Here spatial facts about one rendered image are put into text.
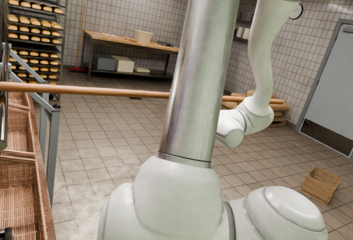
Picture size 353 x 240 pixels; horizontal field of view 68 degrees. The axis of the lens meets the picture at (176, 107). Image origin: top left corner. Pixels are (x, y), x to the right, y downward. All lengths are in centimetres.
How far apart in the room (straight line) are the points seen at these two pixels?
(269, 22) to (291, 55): 521
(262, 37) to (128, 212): 52
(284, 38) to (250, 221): 570
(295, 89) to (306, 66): 49
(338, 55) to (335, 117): 109
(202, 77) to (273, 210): 25
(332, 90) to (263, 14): 472
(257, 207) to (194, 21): 34
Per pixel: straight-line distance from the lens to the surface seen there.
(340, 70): 535
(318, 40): 567
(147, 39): 600
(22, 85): 99
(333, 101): 535
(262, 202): 49
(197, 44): 48
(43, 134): 206
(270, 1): 68
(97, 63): 560
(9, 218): 138
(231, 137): 86
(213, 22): 50
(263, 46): 74
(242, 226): 48
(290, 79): 584
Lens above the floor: 151
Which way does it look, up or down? 18 degrees down
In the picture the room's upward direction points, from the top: 13 degrees clockwise
